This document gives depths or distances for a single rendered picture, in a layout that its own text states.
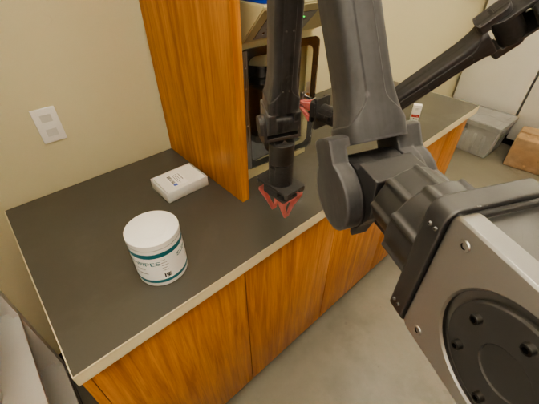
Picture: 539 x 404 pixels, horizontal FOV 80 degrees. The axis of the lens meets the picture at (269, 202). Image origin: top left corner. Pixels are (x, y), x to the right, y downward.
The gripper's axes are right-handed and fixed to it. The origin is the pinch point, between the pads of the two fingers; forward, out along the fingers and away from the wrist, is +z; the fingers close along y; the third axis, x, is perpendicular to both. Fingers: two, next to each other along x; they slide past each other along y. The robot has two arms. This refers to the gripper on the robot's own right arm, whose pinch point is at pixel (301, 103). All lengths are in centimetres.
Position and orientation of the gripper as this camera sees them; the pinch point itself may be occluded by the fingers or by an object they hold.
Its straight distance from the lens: 113.9
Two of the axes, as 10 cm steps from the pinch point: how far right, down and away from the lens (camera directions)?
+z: -6.7, -4.7, 5.7
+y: 0.0, -7.7, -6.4
